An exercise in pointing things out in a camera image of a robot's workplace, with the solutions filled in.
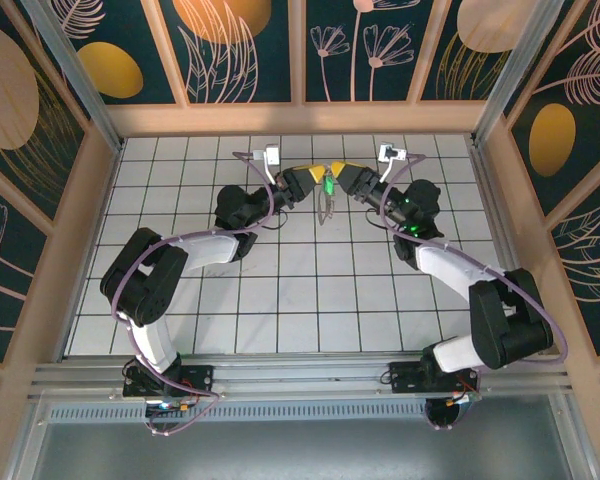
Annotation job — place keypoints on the green plastic key tag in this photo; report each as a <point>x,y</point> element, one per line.
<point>328,186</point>

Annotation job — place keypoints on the clear plastic bag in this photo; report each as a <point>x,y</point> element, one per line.
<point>325,212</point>

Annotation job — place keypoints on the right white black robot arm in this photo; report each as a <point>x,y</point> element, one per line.
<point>455,265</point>

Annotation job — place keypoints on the brushed metal shelf panel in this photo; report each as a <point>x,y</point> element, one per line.
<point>300,450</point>

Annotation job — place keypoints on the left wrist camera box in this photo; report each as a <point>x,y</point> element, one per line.
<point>272,155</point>

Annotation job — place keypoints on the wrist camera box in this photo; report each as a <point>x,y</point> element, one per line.
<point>272,155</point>
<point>392,152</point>

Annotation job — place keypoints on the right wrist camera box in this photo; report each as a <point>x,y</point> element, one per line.
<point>392,152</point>

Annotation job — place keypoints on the aluminium side rail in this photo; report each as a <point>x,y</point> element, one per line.
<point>491,200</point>

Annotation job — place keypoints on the aluminium frame post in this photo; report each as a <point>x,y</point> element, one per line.
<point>82,85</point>
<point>514,75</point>

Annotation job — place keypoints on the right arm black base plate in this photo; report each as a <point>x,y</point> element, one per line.
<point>405,376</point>

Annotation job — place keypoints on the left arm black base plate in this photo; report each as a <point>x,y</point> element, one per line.
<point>195,376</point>

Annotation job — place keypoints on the long aluminium base rail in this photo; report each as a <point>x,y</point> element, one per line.
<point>300,375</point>

